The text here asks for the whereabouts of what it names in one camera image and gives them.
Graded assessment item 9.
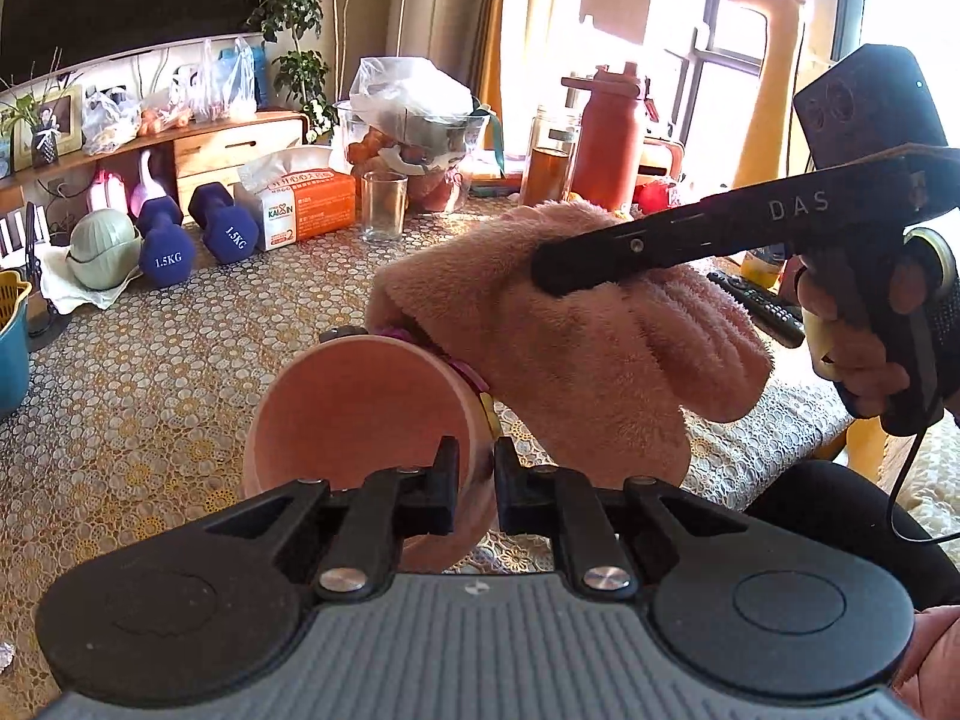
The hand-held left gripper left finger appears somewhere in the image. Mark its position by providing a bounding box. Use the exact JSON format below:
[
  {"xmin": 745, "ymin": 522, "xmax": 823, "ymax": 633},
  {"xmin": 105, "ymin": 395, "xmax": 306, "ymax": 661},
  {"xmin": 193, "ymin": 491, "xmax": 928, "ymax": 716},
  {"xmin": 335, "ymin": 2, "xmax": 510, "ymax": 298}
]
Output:
[{"xmin": 247, "ymin": 436, "xmax": 461, "ymax": 603}]

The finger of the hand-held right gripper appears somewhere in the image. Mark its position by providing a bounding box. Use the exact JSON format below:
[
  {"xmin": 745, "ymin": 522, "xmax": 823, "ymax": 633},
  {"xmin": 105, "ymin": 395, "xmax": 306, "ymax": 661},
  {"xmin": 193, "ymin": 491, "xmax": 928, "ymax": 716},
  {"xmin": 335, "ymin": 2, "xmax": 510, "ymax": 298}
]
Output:
[{"xmin": 531, "ymin": 197, "xmax": 725, "ymax": 299}]

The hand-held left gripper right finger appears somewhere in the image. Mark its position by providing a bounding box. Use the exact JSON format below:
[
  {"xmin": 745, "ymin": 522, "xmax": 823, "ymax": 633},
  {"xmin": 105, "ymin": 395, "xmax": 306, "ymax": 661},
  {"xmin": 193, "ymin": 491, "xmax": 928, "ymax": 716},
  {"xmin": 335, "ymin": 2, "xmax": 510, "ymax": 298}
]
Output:
[{"xmin": 491, "ymin": 436, "xmax": 722, "ymax": 602}]

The pink fluffy towel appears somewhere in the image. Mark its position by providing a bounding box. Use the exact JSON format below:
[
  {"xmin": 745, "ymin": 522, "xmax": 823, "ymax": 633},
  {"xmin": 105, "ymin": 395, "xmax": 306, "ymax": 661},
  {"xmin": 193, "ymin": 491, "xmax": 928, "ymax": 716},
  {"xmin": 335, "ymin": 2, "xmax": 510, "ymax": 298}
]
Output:
[{"xmin": 365, "ymin": 199, "xmax": 774, "ymax": 489}]

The pink bowl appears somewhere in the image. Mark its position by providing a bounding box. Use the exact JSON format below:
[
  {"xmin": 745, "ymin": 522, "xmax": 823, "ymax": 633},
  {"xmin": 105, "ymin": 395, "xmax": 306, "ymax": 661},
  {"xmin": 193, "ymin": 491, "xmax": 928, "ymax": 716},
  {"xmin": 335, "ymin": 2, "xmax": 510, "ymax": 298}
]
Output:
[{"xmin": 241, "ymin": 335, "xmax": 500, "ymax": 572}]

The large glass bowl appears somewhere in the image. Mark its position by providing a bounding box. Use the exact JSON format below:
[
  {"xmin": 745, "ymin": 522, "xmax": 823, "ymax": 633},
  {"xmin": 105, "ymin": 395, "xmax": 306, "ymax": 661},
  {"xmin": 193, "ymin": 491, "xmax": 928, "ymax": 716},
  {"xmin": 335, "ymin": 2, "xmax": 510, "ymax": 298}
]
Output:
[{"xmin": 333, "ymin": 100, "xmax": 490, "ymax": 175}]

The person's right hand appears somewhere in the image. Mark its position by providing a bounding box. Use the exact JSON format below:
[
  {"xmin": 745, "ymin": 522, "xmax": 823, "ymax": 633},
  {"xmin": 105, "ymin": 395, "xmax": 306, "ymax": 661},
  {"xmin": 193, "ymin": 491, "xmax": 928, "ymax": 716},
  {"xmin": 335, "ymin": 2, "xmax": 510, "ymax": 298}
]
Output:
[{"xmin": 796, "ymin": 257, "xmax": 912, "ymax": 419}]

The glass jar of tea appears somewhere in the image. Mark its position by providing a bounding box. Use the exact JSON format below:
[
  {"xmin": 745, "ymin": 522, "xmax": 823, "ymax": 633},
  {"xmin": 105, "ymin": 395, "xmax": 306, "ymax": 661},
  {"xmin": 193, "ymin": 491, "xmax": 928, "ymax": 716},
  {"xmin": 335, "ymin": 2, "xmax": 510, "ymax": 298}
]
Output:
[{"xmin": 520, "ymin": 108, "xmax": 583, "ymax": 208}]

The red water bottle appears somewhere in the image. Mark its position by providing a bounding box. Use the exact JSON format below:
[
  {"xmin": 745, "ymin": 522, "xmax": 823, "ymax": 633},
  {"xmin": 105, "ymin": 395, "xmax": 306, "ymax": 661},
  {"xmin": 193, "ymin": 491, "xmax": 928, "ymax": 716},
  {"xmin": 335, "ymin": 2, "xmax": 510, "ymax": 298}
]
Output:
[{"xmin": 560, "ymin": 63, "xmax": 650, "ymax": 215}]

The yellow giraffe toy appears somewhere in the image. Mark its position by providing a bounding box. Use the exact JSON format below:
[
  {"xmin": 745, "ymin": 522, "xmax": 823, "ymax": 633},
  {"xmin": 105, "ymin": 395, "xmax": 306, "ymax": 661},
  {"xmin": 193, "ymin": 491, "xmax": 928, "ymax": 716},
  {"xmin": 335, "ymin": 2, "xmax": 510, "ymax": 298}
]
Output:
[{"xmin": 726, "ymin": 0, "xmax": 815, "ymax": 193}]

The black remote control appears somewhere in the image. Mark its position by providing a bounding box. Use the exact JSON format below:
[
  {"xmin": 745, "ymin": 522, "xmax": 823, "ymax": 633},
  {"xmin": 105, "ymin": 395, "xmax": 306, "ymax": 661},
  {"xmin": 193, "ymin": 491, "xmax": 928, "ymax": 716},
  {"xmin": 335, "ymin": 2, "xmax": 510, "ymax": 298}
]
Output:
[{"xmin": 705, "ymin": 269, "xmax": 808, "ymax": 350}]

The clear drinking glass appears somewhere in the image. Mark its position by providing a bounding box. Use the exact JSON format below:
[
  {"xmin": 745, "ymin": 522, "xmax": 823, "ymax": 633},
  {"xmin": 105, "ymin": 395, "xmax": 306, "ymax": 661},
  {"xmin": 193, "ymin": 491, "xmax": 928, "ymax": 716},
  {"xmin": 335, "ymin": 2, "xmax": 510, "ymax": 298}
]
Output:
[{"xmin": 361, "ymin": 170, "xmax": 410, "ymax": 243}]

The crumpled clear plastic bag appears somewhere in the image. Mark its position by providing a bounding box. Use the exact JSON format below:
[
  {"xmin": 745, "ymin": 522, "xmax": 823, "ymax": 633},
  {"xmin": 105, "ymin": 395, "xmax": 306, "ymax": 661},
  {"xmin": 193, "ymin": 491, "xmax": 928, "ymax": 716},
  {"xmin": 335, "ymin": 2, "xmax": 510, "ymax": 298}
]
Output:
[{"xmin": 349, "ymin": 55, "xmax": 482, "ymax": 130}]

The beige curtain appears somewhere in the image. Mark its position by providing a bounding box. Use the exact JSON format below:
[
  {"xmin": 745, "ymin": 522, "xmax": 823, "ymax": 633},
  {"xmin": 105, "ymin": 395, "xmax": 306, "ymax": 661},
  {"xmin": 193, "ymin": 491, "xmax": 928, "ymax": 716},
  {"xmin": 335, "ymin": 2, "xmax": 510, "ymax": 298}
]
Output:
[{"xmin": 396, "ymin": 0, "xmax": 527, "ymax": 152}]

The orange tissue box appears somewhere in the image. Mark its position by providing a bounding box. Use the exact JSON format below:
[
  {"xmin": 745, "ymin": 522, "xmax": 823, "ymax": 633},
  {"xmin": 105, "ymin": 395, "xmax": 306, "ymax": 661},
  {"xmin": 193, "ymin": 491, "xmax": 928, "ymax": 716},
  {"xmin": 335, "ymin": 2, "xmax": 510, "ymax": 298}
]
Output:
[{"xmin": 235, "ymin": 149, "xmax": 358, "ymax": 253}]

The lace patterned tablecloth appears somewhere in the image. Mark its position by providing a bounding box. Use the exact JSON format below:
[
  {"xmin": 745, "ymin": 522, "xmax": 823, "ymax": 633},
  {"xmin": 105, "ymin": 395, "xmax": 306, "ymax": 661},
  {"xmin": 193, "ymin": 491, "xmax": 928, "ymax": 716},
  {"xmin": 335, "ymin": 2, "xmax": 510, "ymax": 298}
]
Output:
[{"xmin": 0, "ymin": 191, "xmax": 863, "ymax": 698}]

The person's leg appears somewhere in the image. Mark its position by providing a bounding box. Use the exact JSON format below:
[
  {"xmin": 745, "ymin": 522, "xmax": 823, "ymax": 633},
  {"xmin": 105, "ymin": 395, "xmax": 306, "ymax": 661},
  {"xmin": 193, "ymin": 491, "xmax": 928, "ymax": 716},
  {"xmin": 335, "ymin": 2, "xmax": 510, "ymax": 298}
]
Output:
[{"xmin": 741, "ymin": 459, "xmax": 960, "ymax": 616}]

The blue dumbbell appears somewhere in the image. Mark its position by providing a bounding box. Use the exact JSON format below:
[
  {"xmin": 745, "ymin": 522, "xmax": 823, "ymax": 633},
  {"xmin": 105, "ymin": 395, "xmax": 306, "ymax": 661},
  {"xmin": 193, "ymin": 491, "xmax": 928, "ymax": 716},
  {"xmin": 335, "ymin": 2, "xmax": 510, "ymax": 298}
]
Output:
[
  {"xmin": 188, "ymin": 181, "xmax": 260, "ymax": 266},
  {"xmin": 135, "ymin": 195, "xmax": 198, "ymax": 288}
]

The wooden cabinet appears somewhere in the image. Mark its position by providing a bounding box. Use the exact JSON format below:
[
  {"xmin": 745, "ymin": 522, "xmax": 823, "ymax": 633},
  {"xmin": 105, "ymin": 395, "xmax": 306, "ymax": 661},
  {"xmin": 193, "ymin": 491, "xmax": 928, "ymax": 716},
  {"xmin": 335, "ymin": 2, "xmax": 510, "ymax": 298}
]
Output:
[{"xmin": 0, "ymin": 110, "xmax": 313, "ymax": 241}]

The tall green houseplant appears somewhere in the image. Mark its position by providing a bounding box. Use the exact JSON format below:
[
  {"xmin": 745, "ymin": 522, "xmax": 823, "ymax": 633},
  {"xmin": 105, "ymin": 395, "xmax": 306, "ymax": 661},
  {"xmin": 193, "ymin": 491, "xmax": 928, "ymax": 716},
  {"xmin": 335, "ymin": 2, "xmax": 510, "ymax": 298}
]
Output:
[{"xmin": 247, "ymin": 0, "xmax": 392, "ymax": 144}]

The green round pot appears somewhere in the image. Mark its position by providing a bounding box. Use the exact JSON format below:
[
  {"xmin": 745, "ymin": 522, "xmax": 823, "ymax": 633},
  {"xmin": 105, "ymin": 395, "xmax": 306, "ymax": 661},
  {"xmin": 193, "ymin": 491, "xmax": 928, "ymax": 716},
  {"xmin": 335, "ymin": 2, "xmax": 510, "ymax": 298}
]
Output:
[{"xmin": 67, "ymin": 208, "xmax": 143, "ymax": 293}]

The pink plastic jug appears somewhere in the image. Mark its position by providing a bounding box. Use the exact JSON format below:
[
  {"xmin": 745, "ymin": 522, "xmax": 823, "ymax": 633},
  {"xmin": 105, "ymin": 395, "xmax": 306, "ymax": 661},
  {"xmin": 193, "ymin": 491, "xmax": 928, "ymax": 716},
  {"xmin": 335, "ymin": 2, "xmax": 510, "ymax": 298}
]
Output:
[{"xmin": 129, "ymin": 149, "xmax": 168, "ymax": 223}]

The white cloth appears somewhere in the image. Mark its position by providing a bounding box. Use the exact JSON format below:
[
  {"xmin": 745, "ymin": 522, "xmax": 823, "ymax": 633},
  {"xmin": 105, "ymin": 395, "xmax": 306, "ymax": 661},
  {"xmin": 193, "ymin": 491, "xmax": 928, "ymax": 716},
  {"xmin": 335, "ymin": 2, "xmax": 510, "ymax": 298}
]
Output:
[{"xmin": 37, "ymin": 243, "xmax": 144, "ymax": 317}]

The white plastic bag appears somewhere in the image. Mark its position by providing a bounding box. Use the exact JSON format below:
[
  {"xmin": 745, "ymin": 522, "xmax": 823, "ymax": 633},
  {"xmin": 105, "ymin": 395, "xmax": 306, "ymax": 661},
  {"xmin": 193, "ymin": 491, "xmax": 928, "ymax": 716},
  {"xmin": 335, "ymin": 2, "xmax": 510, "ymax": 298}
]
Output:
[{"xmin": 170, "ymin": 37, "xmax": 260, "ymax": 125}]

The pink white container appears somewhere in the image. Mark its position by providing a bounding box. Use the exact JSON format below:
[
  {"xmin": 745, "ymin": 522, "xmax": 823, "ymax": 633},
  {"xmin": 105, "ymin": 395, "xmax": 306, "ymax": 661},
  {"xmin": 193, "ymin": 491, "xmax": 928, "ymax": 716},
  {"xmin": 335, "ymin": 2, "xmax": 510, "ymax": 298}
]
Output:
[{"xmin": 88, "ymin": 169, "xmax": 129, "ymax": 215}]

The blue plastic basket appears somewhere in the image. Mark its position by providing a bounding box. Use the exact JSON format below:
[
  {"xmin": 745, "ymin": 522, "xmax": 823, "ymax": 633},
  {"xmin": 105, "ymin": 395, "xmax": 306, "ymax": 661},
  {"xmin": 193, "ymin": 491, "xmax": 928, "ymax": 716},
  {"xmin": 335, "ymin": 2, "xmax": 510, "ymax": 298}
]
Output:
[{"xmin": 0, "ymin": 292, "xmax": 32, "ymax": 422}]

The yellow plastic basket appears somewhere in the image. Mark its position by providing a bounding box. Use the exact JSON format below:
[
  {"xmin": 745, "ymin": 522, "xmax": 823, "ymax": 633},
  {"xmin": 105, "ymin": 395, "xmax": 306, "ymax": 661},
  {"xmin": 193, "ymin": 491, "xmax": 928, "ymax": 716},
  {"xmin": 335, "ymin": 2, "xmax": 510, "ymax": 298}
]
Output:
[{"xmin": 0, "ymin": 270, "xmax": 35, "ymax": 337}]

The dark television screen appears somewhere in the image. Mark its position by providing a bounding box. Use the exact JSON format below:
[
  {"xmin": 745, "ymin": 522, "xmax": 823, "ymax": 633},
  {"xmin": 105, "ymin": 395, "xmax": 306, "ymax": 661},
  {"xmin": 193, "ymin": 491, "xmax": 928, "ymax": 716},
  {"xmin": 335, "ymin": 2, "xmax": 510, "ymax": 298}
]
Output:
[{"xmin": 0, "ymin": 0, "xmax": 287, "ymax": 89}]

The small potted plant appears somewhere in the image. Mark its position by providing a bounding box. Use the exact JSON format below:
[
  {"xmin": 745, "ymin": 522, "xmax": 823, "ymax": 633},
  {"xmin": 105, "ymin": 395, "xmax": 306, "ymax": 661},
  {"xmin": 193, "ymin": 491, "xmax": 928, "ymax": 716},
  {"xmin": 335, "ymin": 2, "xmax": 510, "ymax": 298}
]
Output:
[{"xmin": 0, "ymin": 49, "xmax": 82, "ymax": 140}]

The black cable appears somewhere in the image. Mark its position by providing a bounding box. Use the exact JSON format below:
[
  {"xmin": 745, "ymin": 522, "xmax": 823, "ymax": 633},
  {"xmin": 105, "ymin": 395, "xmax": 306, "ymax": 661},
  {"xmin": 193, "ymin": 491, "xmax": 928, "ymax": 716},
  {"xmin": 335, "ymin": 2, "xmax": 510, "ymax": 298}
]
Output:
[{"xmin": 887, "ymin": 388, "xmax": 955, "ymax": 545}]

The green photo frame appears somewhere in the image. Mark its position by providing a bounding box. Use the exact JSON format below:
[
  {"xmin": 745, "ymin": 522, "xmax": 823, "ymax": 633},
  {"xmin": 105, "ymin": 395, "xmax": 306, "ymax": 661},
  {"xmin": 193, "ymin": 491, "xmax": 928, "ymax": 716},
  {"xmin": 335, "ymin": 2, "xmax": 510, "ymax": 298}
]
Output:
[{"xmin": 13, "ymin": 85, "xmax": 84, "ymax": 170}]

